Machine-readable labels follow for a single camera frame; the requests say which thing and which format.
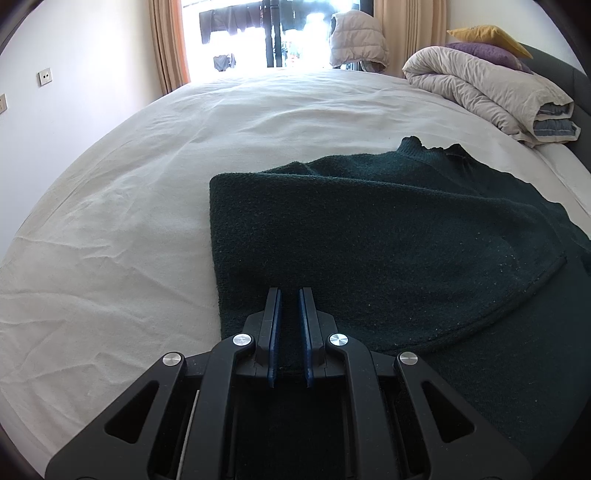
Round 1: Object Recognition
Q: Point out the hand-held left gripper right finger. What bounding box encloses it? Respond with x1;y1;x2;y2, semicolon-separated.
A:
298;287;548;480

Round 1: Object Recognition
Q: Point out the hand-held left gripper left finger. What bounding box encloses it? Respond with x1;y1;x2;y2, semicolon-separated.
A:
45;287;283;480

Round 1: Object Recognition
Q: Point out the dark green knit sweater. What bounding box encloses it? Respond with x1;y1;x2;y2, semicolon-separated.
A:
209;135;591;480

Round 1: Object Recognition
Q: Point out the bed with white sheet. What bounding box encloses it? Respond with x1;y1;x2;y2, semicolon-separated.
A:
0;68;591;480

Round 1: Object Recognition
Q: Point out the beige puffer jacket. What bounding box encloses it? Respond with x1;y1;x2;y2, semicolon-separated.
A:
329;10;389;75

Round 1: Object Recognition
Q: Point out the folded beige duvet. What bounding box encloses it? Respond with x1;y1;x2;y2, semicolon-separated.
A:
402;45;581;148

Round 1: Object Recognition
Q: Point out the beige curtain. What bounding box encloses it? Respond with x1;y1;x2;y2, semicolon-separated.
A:
148;0;192;95
373;0;448;71

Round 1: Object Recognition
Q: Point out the row of dark hanging garments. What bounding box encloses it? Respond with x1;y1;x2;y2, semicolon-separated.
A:
198;4;262;34

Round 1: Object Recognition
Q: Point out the purple pillow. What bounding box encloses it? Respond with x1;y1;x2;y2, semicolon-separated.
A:
444;42;534;75

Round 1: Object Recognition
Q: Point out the yellow pillow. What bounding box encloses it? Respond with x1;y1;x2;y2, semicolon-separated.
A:
446;25;534;60

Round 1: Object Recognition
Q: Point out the dark grey headboard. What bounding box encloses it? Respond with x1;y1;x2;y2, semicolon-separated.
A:
517;41;591;139

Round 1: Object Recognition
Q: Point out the black balcony door frame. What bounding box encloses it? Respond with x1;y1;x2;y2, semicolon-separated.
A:
263;0;289;68

